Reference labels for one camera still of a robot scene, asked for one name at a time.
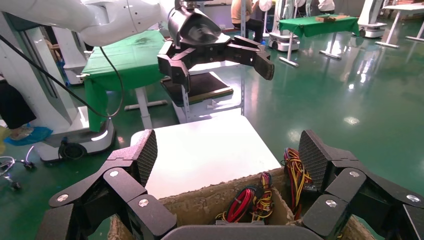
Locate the blue shoe cover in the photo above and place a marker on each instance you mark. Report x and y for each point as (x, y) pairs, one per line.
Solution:
(33, 136)

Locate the white wheeled robot body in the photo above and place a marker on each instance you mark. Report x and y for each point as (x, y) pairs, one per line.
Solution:
(49, 99)

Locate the black shelf mat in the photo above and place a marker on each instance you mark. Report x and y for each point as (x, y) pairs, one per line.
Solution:
(202, 86)

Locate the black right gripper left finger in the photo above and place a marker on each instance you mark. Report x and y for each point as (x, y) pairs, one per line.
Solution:
(126, 185)

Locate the metal shelf rack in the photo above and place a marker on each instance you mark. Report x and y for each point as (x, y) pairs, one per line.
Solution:
(205, 114)

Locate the green table cloth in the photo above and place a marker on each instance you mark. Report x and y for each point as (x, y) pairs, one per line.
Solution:
(318, 28)
(132, 63)

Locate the standing person in white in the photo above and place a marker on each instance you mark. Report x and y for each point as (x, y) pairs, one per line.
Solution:
(326, 5)

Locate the white table legs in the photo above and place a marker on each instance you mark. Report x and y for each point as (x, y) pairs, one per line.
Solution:
(290, 49)
(143, 106)

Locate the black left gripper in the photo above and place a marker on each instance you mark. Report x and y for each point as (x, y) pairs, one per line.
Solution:
(198, 33)

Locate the white height desk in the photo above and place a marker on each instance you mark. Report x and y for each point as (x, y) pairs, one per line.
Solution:
(394, 26)

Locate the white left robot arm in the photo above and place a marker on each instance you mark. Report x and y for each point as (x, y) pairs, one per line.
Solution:
(99, 20)

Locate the ragged brown cardboard box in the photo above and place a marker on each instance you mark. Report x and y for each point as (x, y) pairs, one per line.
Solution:
(198, 202)

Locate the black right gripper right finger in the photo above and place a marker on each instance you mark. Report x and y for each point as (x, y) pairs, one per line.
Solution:
(341, 182)

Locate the white wheeled robot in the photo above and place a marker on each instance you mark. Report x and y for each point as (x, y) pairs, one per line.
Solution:
(281, 41)
(371, 30)

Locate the white standing fan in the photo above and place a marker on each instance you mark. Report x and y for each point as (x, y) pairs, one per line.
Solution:
(265, 5)

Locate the flat cardboard pieces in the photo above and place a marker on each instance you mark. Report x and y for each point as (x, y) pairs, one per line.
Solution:
(331, 18)

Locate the person black trousers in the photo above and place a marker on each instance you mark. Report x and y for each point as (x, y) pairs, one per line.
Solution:
(13, 106)

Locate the white machine column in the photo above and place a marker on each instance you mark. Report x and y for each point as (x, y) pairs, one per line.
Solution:
(71, 56)

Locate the seated person in beige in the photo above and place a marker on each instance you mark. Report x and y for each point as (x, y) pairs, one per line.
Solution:
(238, 10)

